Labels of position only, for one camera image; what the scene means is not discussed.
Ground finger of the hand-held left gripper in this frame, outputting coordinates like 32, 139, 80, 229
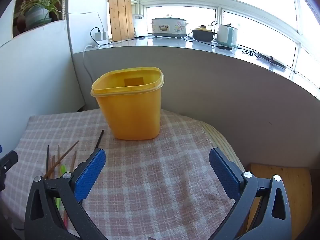
0, 150, 18, 192

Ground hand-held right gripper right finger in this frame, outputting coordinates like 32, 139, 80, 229
209, 147, 292, 240

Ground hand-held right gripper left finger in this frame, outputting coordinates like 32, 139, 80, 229
24, 148, 110, 240

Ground brown chopstick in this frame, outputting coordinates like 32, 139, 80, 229
44, 140, 80, 179

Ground black chopstick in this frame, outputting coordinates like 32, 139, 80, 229
94, 130, 104, 152

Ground bunch of assorted chopsticks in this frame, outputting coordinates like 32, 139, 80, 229
45, 144, 78, 233

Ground yellow plastic container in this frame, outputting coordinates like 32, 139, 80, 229
90, 67, 165, 140

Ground beige striped cushion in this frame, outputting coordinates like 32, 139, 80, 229
200, 120, 247, 172

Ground pink checkered cloth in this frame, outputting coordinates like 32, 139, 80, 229
0, 109, 240, 240

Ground light wooden stool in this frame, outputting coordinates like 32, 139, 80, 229
246, 163, 313, 240

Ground white windowsill counter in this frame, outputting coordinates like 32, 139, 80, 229
72, 37, 320, 168

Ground white cabinet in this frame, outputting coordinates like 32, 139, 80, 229
0, 20, 87, 160

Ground white power strip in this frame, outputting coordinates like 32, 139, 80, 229
84, 39, 112, 50

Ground brown casserole pot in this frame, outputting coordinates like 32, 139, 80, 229
191, 25, 217, 42

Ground pale green flower pot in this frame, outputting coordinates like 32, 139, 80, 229
24, 5, 52, 30

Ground white floral electric cooker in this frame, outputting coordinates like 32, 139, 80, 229
151, 17, 189, 39

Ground white plastic cutting board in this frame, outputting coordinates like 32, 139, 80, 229
132, 14, 147, 37

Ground wooden plank board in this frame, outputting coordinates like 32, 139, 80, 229
107, 0, 135, 42

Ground white power cord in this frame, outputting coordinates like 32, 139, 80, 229
82, 45, 95, 83

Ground black charger cable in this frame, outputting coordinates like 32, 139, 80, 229
90, 27, 150, 46

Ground thin white hanging cable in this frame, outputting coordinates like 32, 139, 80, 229
54, 11, 103, 32

